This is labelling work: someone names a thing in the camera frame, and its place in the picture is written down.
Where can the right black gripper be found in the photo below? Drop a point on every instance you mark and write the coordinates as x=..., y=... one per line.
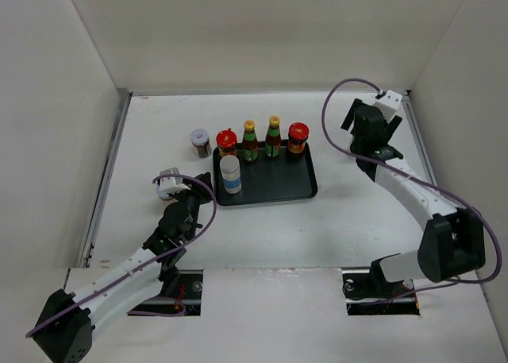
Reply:
x=389, y=129

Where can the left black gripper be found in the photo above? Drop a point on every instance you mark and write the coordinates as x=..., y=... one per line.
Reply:
x=199, y=189

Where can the red lid chili jar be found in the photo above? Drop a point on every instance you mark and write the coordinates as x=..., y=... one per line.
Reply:
x=227, y=142
x=298, y=134

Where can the silver lid seasoning canister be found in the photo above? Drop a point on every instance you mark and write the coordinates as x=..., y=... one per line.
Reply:
x=230, y=173

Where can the yellow cap sauce bottle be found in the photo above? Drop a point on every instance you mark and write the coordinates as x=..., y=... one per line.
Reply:
x=273, y=137
x=249, y=142

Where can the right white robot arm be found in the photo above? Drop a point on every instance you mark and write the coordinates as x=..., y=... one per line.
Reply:
x=452, y=241

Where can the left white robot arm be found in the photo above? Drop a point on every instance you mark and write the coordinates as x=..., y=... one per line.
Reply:
x=70, y=322

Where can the white lid dark jar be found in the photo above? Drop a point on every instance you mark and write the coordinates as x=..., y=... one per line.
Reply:
x=200, y=139

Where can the black plastic tray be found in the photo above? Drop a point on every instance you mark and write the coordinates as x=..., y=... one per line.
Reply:
x=267, y=180

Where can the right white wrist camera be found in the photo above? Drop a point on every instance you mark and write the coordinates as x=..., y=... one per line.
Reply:
x=388, y=103

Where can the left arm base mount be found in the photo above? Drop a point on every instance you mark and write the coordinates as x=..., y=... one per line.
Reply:
x=181, y=297

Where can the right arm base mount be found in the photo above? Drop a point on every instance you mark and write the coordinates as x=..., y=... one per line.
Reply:
x=365, y=295

